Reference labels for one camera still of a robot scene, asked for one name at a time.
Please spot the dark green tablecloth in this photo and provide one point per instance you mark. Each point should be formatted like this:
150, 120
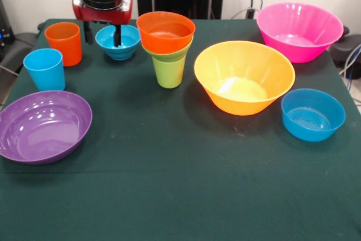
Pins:
197, 196

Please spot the large yellow-orange bowl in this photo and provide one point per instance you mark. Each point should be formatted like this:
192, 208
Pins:
242, 69

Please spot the orange round bowl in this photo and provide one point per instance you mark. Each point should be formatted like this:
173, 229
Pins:
158, 43

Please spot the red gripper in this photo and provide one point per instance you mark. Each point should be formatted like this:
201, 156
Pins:
104, 15

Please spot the green plastic cup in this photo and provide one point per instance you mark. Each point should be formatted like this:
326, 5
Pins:
169, 74

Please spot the large purple bowl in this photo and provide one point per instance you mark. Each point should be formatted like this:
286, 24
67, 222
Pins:
42, 128

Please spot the black computer case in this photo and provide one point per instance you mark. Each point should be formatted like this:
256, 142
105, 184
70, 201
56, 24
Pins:
5, 32

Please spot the blue round bowl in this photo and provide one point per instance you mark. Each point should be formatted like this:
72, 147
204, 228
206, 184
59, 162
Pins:
313, 122

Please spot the green stepped bowl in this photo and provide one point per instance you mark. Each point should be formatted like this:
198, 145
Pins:
169, 54

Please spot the light blue stepped bowl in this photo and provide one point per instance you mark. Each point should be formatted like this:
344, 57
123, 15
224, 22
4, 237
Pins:
127, 46

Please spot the black equipment base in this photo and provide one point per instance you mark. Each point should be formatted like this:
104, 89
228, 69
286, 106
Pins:
348, 47

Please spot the black power adapter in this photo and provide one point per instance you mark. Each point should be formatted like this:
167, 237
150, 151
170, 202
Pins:
250, 13

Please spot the large pink bowl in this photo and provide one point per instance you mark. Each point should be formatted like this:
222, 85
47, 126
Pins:
299, 26

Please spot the blue plastic cup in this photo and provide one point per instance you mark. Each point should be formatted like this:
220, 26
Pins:
46, 74

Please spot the orange plastic cup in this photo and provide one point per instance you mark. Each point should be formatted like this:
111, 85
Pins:
66, 49

